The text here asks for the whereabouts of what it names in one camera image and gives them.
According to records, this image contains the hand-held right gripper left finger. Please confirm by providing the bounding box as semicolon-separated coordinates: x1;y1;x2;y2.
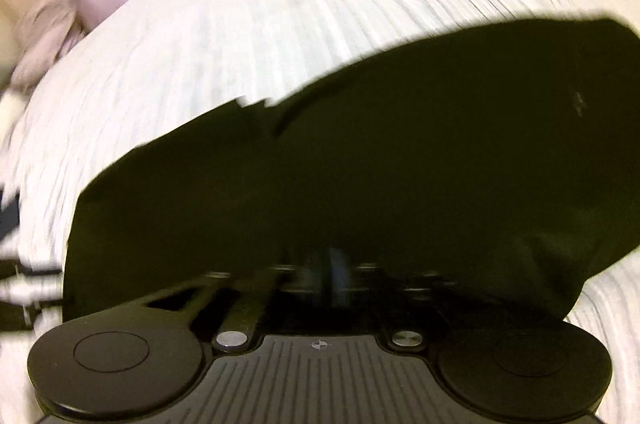
144;248;334;351

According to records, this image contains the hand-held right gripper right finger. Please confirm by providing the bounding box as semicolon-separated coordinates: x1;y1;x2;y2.
334;248;473;351

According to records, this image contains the black cloth garment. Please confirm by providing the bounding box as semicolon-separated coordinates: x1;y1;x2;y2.
62;17;640;335

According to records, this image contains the pinkish grey cloth lump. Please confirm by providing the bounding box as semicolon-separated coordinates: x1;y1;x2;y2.
10;0;88;88

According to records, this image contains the white ribbed blanket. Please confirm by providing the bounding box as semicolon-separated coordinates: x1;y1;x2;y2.
0;0;640;424

